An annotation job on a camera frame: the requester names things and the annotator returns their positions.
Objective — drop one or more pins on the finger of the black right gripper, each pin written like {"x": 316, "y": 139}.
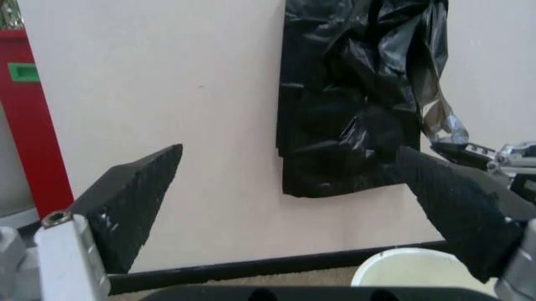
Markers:
{"x": 454, "y": 150}
{"x": 517, "y": 153}

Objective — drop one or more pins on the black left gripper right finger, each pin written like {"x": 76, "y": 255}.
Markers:
{"x": 456, "y": 203}

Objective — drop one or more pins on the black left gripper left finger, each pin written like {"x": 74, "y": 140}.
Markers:
{"x": 125, "y": 200}

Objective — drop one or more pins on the black plastic garbage bag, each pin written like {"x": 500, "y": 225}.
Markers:
{"x": 335, "y": 94}

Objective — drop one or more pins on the white round trash bin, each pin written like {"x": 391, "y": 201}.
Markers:
{"x": 402, "y": 263}

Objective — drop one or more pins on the red cabinet panel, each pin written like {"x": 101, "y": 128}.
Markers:
{"x": 37, "y": 131}

